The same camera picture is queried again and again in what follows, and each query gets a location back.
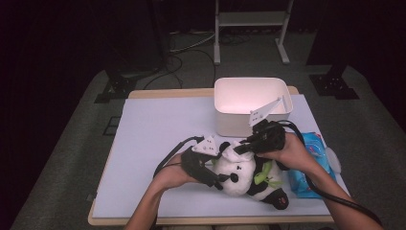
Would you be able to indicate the black stand base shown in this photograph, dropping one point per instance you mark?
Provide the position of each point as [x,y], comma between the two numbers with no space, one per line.
[333,86]
[116,87]

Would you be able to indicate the white metal stand frame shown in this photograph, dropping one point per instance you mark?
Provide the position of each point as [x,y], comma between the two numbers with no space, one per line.
[252,18]

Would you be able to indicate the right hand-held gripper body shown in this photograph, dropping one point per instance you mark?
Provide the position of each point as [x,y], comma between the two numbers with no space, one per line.
[271,137]

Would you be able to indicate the black floor grille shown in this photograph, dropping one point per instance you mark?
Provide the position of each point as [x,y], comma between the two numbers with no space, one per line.
[111,126]

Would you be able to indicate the white round object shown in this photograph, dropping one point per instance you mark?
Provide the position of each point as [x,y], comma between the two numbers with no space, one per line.
[333,161]

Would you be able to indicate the blue wet wipe pack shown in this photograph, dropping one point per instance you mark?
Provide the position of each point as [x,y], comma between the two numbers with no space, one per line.
[314,150]

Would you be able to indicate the person's left hand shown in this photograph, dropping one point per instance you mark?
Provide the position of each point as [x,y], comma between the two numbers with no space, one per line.
[172,174]

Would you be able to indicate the lavender table mat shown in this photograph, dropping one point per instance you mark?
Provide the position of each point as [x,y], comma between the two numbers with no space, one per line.
[159,127]

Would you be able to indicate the white plastic bin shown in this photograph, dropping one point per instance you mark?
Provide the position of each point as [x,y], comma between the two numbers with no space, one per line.
[242,92]

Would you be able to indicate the panda plush toy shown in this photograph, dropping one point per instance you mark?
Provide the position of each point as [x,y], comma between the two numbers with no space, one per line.
[237,180]

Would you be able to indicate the person's right hand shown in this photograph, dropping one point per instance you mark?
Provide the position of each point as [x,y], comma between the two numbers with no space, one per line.
[293,153]

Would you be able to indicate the wooden table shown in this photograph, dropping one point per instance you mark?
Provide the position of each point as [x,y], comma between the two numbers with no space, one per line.
[172,93]

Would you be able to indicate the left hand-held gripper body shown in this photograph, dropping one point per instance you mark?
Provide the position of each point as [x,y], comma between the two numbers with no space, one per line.
[194,163]

